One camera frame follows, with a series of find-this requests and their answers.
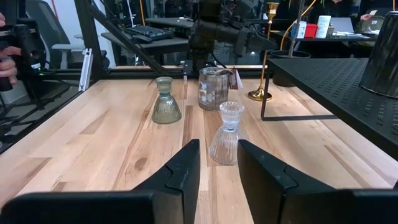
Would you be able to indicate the tall brass candlestick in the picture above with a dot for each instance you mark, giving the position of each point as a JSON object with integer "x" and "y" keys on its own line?
{"x": 259, "y": 95}

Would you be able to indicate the silver aluminium extrusion bar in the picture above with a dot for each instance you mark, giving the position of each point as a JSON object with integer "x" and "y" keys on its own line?
{"x": 85, "y": 70}

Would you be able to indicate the person's hand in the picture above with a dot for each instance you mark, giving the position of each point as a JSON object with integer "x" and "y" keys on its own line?
{"x": 2, "y": 19}
{"x": 7, "y": 71}

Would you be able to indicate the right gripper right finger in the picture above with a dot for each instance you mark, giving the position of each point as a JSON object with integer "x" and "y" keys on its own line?
{"x": 267, "y": 193}

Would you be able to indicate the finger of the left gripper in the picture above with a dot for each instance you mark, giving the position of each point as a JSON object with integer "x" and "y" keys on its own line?
{"x": 267, "y": 43}

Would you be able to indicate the green ribbed glass candle holder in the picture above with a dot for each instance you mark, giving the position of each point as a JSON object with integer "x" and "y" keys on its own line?
{"x": 165, "y": 109}

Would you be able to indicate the red box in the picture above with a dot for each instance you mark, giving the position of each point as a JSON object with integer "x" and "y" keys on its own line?
{"x": 311, "y": 31}

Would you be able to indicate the black plant pot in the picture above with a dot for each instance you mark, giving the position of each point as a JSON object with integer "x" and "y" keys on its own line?
{"x": 289, "y": 55}

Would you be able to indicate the black desk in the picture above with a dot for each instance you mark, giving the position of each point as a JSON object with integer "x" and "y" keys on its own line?
{"x": 168, "y": 45}

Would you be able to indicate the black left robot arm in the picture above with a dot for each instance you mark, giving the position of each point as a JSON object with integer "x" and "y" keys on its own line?
{"x": 214, "y": 31}

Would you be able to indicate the silver ribbed candle jar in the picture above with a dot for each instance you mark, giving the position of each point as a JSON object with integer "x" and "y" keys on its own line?
{"x": 382, "y": 56}
{"x": 214, "y": 90}

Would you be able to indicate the black perforated metal shelf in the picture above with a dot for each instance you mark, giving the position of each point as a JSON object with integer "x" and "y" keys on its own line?
{"x": 335, "y": 84}

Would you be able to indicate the black aluminium rig frame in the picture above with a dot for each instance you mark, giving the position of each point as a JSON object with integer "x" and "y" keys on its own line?
{"x": 88, "y": 37}

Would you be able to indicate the grey office chair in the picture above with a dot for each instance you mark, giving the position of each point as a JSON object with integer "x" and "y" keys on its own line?
{"x": 46, "y": 28}

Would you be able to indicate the clear ribbed glass candle holder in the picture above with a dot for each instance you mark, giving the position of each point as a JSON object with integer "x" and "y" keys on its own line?
{"x": 226, "y": 143}

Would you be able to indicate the black keyboard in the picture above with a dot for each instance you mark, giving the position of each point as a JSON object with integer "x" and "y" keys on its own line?
{"x": 149, "y": 32}

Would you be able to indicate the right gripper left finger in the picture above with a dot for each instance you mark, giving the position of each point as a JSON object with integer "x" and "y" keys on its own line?
{"x": 174, "y": 193}

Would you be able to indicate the person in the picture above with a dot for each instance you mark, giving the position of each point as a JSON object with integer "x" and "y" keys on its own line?
{"x": 329, "y": 6}

